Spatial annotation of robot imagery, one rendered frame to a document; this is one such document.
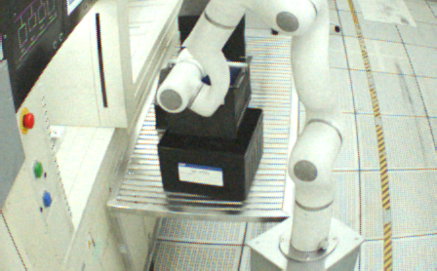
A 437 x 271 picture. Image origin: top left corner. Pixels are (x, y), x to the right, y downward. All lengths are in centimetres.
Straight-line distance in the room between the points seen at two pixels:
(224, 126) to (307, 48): 54
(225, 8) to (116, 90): 76
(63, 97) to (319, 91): 106
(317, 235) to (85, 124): 97
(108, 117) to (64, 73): 25
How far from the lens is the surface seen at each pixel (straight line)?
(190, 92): 167
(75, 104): 223
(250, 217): 197
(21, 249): 142
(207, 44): 156
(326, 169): 154
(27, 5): 140
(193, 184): 203
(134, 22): 304
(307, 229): 174
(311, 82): 149
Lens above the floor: 206
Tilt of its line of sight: 33 degrees down
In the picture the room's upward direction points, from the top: 3 degrees counter-clockwise
